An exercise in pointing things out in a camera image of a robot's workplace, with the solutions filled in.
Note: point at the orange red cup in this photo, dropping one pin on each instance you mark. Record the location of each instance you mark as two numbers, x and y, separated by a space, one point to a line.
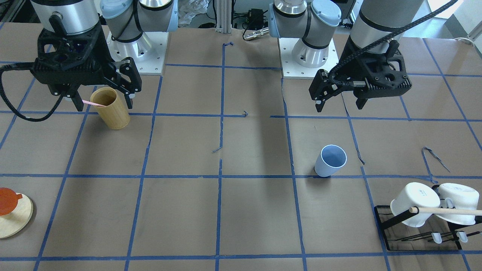
8 200

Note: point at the white mug near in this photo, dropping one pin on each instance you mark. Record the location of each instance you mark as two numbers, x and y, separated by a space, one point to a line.
414 194

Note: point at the bamboo wooden cup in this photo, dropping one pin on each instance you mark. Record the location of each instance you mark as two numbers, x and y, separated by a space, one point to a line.
110 108

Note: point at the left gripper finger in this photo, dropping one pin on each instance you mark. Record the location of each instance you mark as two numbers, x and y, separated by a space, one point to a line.
321 89
361 102

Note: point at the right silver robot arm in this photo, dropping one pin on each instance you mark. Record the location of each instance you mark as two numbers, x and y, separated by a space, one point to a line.
124 22

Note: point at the pink chopstick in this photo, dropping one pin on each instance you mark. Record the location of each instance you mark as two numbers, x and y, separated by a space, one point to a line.
92 103

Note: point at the black mug rack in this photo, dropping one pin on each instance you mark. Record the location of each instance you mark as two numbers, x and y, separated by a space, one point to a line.
422 232

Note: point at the round wooden stand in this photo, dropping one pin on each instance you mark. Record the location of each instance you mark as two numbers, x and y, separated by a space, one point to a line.
12 223

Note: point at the white mug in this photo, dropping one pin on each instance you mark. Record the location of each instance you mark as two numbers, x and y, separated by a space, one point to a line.
462 197
414 194

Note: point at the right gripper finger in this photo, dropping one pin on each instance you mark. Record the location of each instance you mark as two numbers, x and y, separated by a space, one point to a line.
72 93
124 76

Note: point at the wooden rack dowel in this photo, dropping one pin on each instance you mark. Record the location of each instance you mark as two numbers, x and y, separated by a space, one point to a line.
453 211

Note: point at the light blue plastic cup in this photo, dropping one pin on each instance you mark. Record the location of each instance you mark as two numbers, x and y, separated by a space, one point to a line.
330 159

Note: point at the aluminium frame post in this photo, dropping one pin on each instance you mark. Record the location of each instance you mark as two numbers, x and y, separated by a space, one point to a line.
223 16

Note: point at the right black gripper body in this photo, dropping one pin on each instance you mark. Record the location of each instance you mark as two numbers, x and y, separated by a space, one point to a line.
101 51

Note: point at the white mug far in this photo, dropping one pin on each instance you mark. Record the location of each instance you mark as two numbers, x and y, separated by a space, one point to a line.
462 197

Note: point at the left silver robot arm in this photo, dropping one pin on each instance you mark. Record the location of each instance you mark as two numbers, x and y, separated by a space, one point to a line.
313 25

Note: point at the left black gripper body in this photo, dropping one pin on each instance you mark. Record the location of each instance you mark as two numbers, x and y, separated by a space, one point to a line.
351 56

